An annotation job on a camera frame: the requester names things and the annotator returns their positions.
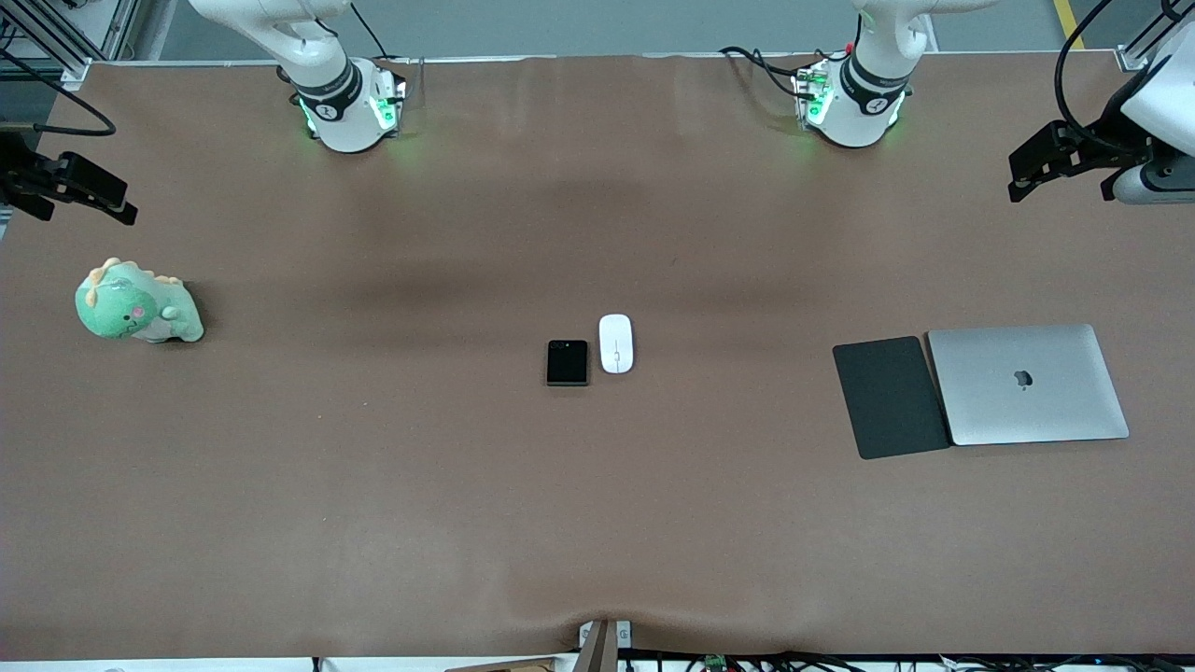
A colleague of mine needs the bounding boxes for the green dinosaur plush toy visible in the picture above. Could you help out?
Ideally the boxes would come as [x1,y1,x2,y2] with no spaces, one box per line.
[75,258,205,344]

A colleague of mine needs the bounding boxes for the black flip phone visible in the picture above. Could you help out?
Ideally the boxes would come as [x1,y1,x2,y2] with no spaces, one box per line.
[546,340,590,387]

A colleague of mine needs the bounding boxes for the black right base cable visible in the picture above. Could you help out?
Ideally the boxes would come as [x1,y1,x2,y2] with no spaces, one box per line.
[350,0,423,68]

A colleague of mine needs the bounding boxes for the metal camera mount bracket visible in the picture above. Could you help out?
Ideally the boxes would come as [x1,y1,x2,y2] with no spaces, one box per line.
[577,619,633,672]

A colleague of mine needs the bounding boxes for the white computer mouse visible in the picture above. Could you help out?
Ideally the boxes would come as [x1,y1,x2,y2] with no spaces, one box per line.
[598,314,635,375]

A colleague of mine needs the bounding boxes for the silver closed laptop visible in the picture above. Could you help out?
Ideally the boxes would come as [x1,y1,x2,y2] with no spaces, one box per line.
[927,324,1131,447]

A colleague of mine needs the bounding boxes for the black left base cables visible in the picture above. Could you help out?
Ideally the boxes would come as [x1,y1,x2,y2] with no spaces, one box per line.
[719,45,827,102]

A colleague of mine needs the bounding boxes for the black mouse pad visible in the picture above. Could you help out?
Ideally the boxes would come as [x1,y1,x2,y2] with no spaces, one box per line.
[832,336,952,461]

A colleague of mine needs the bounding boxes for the brown table cover mat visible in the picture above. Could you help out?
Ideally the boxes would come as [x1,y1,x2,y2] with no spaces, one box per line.
[0,51,1195,660]

